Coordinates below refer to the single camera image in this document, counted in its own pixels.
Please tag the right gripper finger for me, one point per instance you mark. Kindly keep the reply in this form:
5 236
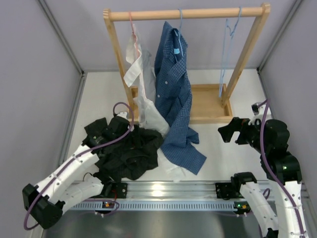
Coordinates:
227 131
240 139

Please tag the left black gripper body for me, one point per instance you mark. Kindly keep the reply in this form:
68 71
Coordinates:
127 130

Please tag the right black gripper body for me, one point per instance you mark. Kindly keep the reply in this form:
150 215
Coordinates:
251 133

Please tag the black striped shirt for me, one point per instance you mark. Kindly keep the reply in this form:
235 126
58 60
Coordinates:
128 158

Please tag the light blue hanger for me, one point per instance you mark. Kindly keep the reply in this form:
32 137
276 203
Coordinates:
229 33

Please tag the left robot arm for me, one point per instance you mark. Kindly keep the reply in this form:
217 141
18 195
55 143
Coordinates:
49 199

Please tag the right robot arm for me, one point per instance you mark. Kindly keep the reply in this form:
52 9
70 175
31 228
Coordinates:
282 170

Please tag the white shirt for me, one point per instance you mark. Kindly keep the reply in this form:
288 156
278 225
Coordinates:
140 74

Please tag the blue checked shirt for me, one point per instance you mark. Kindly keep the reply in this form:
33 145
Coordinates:
174 101

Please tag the blue hanger with shirt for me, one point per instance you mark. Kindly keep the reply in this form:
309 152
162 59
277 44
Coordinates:
180 29

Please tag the wooden clothes rack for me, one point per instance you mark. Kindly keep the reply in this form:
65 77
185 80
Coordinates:
211 102

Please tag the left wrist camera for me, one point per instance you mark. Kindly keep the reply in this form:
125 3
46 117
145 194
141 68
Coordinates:
123 114

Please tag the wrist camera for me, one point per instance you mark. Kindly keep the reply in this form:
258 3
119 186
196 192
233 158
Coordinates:
123 114
258 111

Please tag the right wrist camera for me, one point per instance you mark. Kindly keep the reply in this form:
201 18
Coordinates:
258 111

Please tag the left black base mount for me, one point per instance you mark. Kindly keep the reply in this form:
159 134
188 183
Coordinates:
117 190

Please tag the aluminium mounting rail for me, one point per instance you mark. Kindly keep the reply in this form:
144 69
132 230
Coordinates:
168 190

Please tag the slotted grey cable duct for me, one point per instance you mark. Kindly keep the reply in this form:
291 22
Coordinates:
161 206

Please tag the pink wire hanger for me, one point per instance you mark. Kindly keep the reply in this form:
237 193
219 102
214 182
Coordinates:
134 35

